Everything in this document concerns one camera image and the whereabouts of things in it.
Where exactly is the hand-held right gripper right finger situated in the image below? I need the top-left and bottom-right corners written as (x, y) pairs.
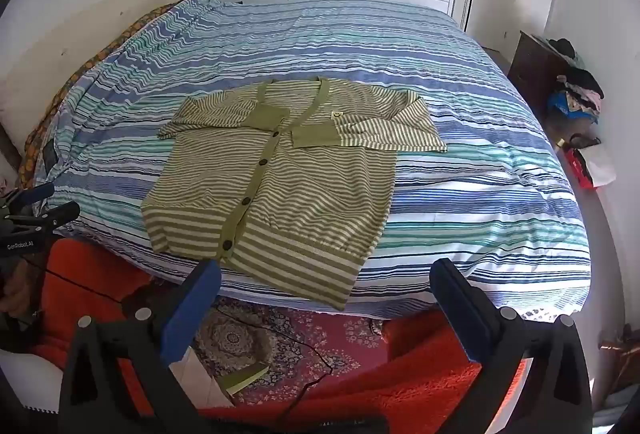
top-left (431, 258), bottom-right (596, 434)

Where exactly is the brown wooden object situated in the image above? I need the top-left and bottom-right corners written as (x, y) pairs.
top-left (597, 324), bottom-right (638, 360)

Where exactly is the pile of clothes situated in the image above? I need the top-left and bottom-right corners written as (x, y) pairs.
top-left (545, 38), bottom-right (606, 125)

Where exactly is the black cable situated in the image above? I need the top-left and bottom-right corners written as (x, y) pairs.
top-left (30, 261), bottom-right (333, 422)

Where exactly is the person's left hand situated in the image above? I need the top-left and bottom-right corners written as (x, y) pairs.
top-left (0, 259), bottom-right (32, 315)

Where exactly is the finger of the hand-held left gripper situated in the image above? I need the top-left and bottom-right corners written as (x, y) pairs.
top-left (27, 200), bottom-right (82, 231)
top-left (0, 183), bottom-right (56, 211)

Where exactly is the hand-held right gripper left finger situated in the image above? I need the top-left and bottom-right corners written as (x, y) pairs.
top-left (59, 258), bottom-right (223, 434)

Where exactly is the red patterned rug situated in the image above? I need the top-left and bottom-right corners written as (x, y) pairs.
top-left (192, 299), bottom-right (396, 407)

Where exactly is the green striped cardigan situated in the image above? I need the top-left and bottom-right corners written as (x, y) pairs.
top-left (141, 76), bottom-right (448, 311)

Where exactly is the cream headboard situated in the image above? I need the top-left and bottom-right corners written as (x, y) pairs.
top-left (0, 0), bottom-right (193, 155)

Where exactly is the blue striped duvet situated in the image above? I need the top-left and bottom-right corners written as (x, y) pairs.
top-left (37, 0), bottom-right (593, 320)

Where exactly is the red bag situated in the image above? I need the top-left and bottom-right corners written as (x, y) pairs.
top-left (564, 146), bottom-right (596, 189)

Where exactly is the white bag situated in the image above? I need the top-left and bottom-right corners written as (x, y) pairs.
top-left (582, 141), bottom-right (617, 187)

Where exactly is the white cardboard box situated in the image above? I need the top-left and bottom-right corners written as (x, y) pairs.
top-left (167, 346), bottom-right (236, 410)

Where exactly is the green notebook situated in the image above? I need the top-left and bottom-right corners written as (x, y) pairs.
top-left (220, 362), bottom-right (268, 395)

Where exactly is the orange patterned sheet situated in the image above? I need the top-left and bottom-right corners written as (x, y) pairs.
top-left (17, 1), bottom-right (188, 187)

